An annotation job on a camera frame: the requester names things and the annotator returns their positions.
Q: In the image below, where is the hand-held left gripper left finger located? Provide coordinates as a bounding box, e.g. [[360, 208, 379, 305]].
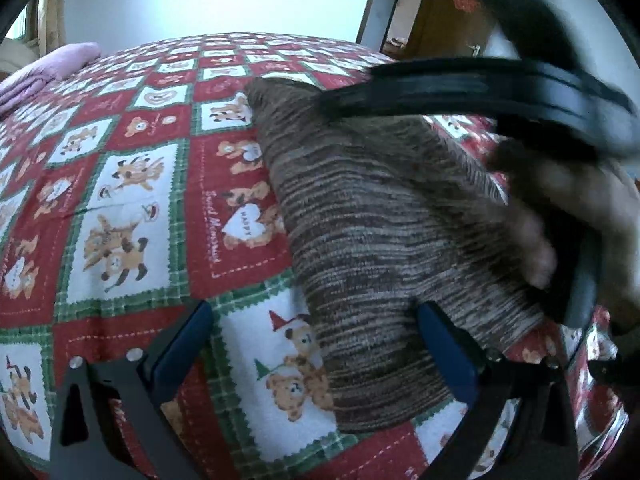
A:
[[50, 300, 216, 480]]

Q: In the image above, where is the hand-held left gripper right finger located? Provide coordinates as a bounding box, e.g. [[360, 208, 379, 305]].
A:
[[415, 300, 582, 480]]

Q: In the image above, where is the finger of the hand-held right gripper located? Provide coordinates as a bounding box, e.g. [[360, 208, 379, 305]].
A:
[[317, 56, 640, 162]]

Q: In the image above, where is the brown striped knit sweater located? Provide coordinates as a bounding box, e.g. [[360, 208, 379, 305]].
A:
[[244, 77, 557, 434]]

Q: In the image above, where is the person's right hand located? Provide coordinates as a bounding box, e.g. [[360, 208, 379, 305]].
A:
[[487, 141, 640, 342]]

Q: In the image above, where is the brown wooden door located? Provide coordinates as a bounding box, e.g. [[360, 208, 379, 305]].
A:
[[406, 0, 502, 62]]

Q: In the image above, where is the red checkered bear print blanket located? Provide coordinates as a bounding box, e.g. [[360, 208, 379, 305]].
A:
[[0, 32, 632, 480]]

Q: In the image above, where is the purple folded blanket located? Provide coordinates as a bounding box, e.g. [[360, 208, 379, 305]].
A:
[[0, 42, 104, 119]]

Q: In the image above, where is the beige wooden headboard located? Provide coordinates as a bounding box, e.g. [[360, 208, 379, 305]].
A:
[[0, 40, 38, 80]]

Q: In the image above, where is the beige curtain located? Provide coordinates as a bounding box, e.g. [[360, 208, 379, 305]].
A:
[[37, 0, 67, 55]]

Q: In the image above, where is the window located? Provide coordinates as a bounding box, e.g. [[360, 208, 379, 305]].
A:
[[0, 0, 42, 47]]

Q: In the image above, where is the grey door frame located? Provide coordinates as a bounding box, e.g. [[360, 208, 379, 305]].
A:
[[356, 0, 432, 57]]

